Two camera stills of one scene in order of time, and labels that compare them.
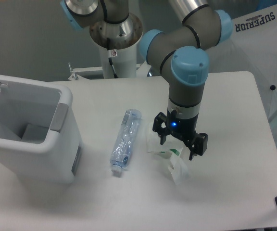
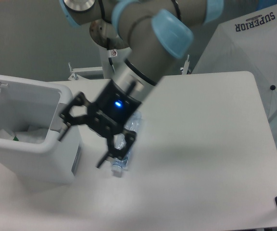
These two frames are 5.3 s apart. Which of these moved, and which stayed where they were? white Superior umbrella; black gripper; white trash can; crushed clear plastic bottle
Moved: black gripper
Stayed: crushed clear plastic bottle; white trash can; white Superior umbrella
